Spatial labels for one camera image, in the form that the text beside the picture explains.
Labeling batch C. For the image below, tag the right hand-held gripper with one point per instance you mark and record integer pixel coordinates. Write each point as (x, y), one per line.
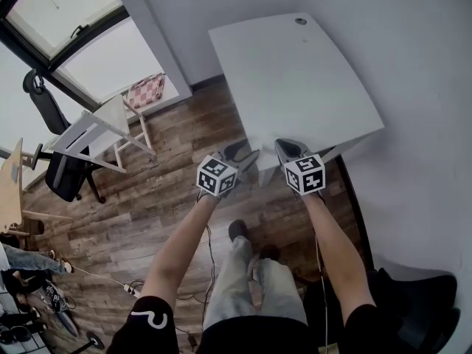
(306, 175)

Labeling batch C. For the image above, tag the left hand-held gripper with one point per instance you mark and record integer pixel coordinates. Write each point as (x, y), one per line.
(217, 177)

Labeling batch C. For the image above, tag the person's left forearm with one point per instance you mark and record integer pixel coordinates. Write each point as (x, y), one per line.
(177, 249)

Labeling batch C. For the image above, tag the person's right forearm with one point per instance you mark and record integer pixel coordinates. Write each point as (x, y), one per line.
(335, 249)

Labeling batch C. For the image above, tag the white table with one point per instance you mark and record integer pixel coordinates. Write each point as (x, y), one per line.
(295, 87)

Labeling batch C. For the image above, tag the person's left dark shoe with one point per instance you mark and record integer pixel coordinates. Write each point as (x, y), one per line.
(238, 230)

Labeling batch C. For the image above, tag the person's dark shoe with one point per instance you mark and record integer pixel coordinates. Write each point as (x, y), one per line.
(238, 230)
(270, 252)

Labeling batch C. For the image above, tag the person's right dark shoe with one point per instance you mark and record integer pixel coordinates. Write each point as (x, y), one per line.
(270, 252)

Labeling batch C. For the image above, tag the pink checkered bag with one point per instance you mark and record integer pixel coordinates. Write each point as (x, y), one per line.
(145, 92)

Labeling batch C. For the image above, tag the person's grey trousers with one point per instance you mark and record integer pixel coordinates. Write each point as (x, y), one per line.
(236, 290)

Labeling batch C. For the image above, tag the white wooden chair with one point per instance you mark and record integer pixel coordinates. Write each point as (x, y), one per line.
(110, 118)

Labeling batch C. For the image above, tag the black framed window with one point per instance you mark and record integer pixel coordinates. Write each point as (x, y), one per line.
(107, 61)

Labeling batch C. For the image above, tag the white power strip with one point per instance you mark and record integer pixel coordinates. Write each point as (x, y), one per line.
(132, 290)

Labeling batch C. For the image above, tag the black mesh office chair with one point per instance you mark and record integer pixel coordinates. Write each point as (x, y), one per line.
(66, 175)

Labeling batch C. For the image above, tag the person's black t-shirt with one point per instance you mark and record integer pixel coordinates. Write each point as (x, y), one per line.
(254, 336)

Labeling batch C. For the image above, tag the black padded office chair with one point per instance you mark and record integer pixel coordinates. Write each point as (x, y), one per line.
(413, 301)

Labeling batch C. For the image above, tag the grey rectangular pad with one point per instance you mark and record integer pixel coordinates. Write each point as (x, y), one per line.
(14, 172)

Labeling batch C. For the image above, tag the black round-base stand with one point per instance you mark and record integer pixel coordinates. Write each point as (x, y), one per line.
(94, 339)

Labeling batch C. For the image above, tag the light wooden desk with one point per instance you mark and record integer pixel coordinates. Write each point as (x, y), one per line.
(9, 197)

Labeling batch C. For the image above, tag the black camera equipment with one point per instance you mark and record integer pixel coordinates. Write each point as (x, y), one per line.
(14, 334)

